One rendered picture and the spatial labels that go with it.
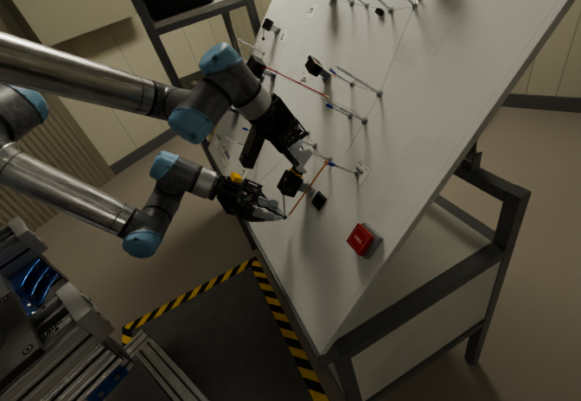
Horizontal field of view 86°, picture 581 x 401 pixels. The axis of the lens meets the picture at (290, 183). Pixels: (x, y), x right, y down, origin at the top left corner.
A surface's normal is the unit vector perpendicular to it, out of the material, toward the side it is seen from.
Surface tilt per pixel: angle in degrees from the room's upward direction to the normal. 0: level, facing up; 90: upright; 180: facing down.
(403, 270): 0
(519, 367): 0
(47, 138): 90
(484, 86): 45
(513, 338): 0
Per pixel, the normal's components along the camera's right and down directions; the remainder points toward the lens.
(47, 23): 0.76, 0.25
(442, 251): -0.23, -0.76
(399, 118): -0.79, -0.23
